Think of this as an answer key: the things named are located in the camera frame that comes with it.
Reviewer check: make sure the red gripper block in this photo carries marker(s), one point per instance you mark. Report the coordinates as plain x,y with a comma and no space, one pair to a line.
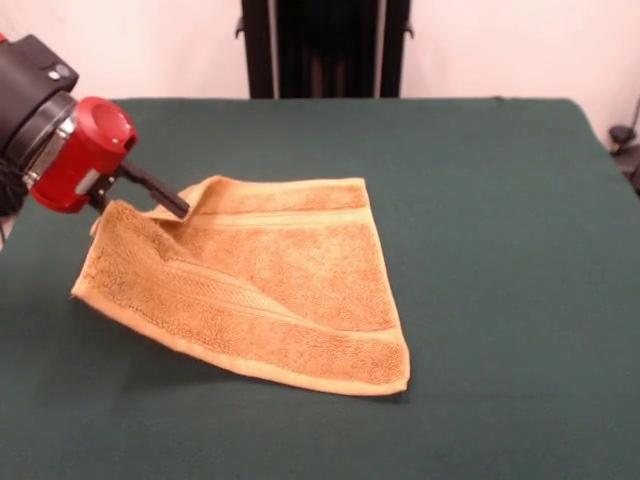
85,155

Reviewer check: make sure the dark grey stand base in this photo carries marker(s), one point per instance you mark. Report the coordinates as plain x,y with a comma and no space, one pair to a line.
620,134

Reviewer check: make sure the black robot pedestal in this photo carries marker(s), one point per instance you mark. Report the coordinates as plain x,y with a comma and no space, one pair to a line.
325,50

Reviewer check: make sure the dark green table cloth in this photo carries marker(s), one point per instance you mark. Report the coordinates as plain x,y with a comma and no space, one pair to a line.
500,300

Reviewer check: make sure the tan terry towel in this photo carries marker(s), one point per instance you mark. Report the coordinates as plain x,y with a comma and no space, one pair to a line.
280,280

